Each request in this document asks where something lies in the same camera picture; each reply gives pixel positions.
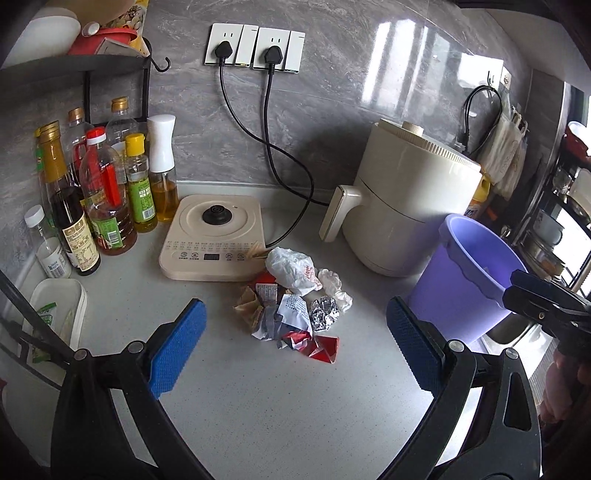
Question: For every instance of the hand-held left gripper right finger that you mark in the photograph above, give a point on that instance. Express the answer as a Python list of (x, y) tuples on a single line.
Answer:
[(413, 346)]

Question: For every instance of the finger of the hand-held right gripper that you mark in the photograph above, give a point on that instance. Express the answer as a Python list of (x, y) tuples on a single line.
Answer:
[(545, 286), (531, 307)]

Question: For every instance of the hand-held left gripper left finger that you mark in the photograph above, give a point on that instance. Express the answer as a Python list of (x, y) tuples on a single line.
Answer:
[(178, 346)]

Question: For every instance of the purple plastic bucket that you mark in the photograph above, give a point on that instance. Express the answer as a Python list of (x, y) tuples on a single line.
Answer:
[(461, 277)]

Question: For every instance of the brown paper wrapper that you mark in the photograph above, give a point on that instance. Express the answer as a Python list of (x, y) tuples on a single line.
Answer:
[(247, 307)]

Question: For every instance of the red wrapper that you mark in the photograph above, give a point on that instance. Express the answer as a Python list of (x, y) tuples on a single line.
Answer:
[(323, 348)]

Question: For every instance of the foil ball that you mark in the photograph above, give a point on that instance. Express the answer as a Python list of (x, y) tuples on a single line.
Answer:
[(324, 314)]

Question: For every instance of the white tissue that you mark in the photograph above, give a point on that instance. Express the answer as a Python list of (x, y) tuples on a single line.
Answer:
[(334, 286)]

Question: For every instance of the small red carton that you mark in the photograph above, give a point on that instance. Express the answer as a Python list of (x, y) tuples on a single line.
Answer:
[(265, 288)]

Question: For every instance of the blue printed paper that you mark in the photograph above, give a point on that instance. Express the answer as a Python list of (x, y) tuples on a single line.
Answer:
[(288, 314)]

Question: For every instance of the white plastic bag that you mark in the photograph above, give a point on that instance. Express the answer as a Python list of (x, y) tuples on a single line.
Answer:
[(288, 267)]

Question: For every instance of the person's right hand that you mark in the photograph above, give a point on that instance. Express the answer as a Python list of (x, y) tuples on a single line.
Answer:
[(554, 392)]

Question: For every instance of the steel pot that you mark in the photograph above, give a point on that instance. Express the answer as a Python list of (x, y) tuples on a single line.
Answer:
[(545, 256)]

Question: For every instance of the steel sink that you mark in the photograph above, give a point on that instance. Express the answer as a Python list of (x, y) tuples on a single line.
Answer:
[(505, 330)]

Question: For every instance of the black dish shelf rack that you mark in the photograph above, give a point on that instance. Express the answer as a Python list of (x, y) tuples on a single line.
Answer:
[(554, 203)]

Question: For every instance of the yellow detergent bottle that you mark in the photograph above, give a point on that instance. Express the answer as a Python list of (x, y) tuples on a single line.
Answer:
[(478, 201)]

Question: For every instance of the white plastic tray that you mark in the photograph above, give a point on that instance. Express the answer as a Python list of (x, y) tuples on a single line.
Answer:
[(69, 300)]

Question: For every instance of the cream electric kettle base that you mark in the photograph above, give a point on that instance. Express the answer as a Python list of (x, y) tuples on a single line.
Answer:
[(207, 230)]

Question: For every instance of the green packet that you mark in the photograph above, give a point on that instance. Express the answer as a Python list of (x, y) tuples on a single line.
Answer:
[(45, 316)]

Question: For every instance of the cream air fryer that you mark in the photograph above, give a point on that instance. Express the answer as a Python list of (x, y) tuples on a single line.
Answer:
[(406, 207)]

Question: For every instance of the hanging cloths on hooks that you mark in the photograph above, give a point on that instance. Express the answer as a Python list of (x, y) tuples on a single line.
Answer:
[(503, 152)]

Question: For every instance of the red bowl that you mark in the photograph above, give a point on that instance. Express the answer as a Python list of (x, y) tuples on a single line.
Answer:
[(579, 138)]

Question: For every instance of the small white cap bottle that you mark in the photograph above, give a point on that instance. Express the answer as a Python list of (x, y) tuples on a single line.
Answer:
[(53, 258)]

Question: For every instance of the yellow cap green label bottle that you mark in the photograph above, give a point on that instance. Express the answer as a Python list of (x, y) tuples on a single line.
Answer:
[(141, 194)]

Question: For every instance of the red cap oil bottle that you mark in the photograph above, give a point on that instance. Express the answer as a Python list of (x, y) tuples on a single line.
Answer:
[(108, 203)]

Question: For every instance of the white top oil sprayer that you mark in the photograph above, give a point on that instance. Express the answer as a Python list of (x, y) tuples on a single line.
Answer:
[(162, 184)]

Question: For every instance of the dark soy sauce bottle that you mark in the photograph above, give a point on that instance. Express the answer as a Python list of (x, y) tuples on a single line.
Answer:
[(69, 217)]

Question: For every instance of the gold cap green label bottle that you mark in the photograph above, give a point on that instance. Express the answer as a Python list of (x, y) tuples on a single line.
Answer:
[(42, 152)]

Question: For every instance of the black metal kitchen rack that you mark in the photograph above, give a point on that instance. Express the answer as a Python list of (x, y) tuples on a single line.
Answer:
[(92, 62)]

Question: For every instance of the yellow snack bag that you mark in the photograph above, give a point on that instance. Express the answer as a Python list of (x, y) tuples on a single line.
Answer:
[(124, 16)]

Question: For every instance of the large white bowl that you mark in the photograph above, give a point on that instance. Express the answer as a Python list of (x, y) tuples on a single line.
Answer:
[(37, 41)]

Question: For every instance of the white adhesive wall hook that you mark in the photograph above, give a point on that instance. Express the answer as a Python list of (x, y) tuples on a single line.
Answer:
[(507, 76)]

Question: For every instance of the white wall socket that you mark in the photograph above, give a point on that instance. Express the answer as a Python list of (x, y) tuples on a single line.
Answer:
[(217, 34), (295, 50)]

